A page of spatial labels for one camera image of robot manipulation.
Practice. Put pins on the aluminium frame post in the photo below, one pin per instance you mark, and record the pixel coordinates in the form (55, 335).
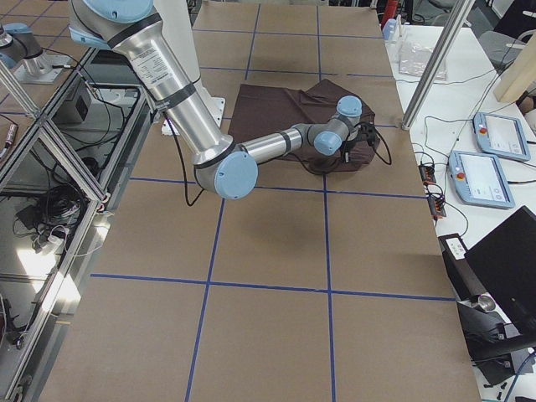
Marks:
(442, 47)

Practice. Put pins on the aluminium frame table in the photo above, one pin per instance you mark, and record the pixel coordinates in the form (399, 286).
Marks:
(66, 157)

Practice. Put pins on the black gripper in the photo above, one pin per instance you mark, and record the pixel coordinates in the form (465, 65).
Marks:
(351, 143)

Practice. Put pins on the clear plastic bag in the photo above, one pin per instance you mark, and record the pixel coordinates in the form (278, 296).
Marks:
(413, 58)

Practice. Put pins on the black monitor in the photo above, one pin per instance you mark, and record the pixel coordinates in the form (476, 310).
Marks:
(504, 262)

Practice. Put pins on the orange black electronics board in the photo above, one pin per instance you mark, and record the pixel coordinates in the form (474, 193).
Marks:
(427, 174)

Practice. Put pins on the lower blue teach pendant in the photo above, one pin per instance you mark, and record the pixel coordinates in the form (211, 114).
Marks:
(479, 180)

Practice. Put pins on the brown t-shirt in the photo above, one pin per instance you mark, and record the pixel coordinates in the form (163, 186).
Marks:
(263, 110)

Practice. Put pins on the wooden plank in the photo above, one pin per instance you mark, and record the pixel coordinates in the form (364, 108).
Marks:
(515, 54)

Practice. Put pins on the blue teach pendant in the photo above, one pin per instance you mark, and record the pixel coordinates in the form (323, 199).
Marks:
(502, 136)
(479, 180)

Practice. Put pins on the upper blue teach pendant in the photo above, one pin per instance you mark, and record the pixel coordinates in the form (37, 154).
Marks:
(502, 136)

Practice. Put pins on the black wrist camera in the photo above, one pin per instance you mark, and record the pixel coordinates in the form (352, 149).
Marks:
(367, 133)

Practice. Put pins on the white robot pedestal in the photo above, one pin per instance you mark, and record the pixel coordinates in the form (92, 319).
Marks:
(177, 30)

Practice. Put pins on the red cylinder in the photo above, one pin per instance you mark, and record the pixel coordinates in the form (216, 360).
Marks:
(389, 11)

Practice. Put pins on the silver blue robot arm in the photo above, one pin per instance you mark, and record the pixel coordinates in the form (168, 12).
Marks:
(221, 165)
(21, 52)

